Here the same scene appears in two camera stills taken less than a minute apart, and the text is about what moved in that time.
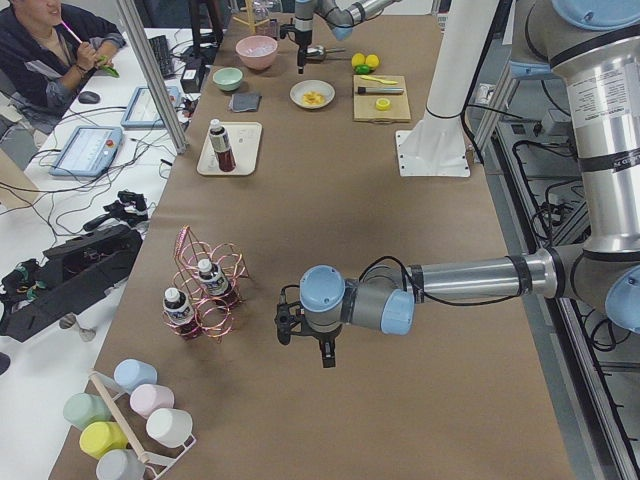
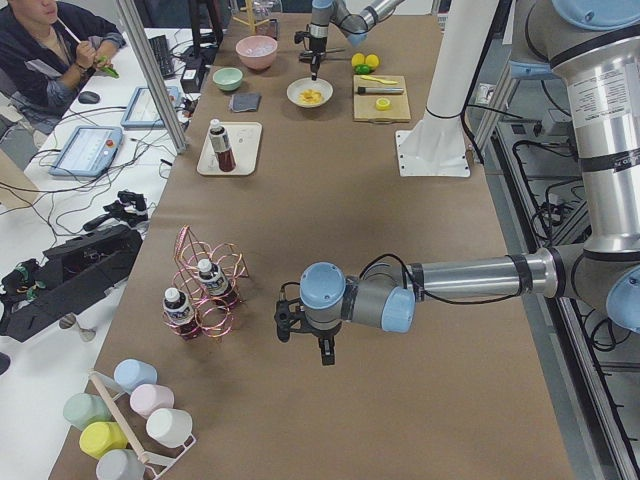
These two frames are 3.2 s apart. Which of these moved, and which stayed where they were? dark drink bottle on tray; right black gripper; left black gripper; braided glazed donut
Moved: right black gripper
Stayed: left black gripper; dark drink bottle on tray; braided glazed donut
